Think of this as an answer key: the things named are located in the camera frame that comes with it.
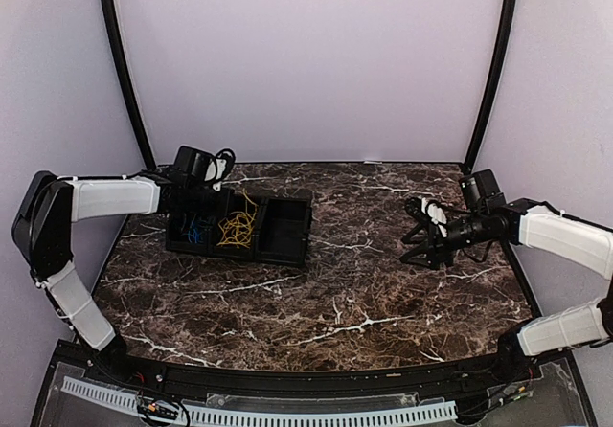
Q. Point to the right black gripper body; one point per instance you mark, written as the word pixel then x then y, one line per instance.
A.
pixel 440 247

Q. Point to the left black frame post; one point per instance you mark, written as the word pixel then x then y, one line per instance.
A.
pixel 117 49

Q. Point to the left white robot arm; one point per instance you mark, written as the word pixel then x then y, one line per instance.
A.
pixel 42 228

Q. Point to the right black frame post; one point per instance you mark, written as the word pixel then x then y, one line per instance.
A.
pixel 495 71

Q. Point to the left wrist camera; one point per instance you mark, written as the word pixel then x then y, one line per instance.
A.
pixel 219 168

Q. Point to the black frame post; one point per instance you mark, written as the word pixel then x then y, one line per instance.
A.
pixel 495 71
pixel 117 49

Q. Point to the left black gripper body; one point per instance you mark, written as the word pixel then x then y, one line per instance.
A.
pixel 198 203

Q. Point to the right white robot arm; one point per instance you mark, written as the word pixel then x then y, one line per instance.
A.
pixel 539 232

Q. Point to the black three-compartment bin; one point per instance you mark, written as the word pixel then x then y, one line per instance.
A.
pixel 254 228

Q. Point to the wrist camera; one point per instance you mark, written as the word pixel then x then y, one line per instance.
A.
pixel 219 168
pixel 428 214

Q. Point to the white slotted cable duct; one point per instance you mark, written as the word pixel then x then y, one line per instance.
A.
pixel 256 412

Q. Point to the black front rail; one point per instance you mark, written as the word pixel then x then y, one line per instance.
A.
pixel 461 377

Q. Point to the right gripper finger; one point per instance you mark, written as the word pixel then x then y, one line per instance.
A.
pixel 417 257
pixel 418 234

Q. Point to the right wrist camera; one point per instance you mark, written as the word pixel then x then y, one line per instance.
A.
pixel 428 214

